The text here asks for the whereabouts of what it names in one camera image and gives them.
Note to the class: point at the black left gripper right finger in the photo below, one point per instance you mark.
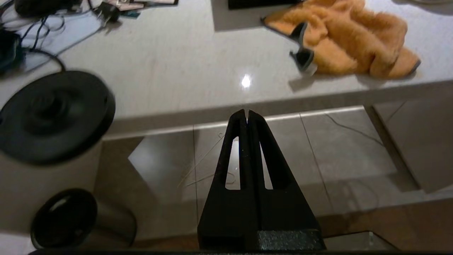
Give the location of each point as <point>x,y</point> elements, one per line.
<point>283,212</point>

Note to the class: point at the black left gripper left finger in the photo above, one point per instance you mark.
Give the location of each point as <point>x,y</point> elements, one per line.
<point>226,212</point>

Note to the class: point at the white kitchen base cabinet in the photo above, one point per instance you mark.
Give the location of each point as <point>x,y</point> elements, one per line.
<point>417,141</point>

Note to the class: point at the black rounded floor object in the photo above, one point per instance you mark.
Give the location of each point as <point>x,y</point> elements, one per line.
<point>63,219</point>

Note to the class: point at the orange fluffy towel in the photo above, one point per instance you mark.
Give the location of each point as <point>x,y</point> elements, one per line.
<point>354,39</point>

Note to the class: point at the black round kettle base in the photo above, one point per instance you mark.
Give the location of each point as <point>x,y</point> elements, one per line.
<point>53,117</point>

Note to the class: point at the black tissue box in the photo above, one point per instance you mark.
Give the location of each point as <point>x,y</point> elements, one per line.
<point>262,3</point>

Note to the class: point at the pink flat packet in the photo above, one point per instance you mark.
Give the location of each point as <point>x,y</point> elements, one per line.
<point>148,3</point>

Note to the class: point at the plain white paper sheet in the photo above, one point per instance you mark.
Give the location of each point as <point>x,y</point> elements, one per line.
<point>78,32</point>

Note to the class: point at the dark green card box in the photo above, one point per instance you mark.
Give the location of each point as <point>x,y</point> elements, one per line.
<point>9,53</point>

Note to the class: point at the black computer mouse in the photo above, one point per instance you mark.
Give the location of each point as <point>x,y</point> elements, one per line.
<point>42,7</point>

